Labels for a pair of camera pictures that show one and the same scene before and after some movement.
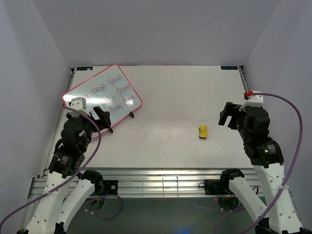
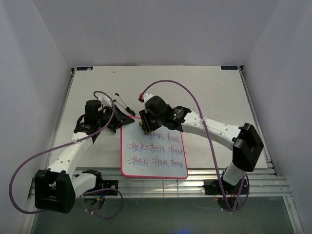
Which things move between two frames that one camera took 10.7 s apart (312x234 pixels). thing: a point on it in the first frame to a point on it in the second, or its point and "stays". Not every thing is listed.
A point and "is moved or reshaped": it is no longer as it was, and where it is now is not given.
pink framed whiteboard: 111,91 to 160,154
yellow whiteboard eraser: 203,131 is moved or reshaped
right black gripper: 232,109 to 144,115
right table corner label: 229,68 stays
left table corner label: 84,68 stays
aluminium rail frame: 152,183 stays
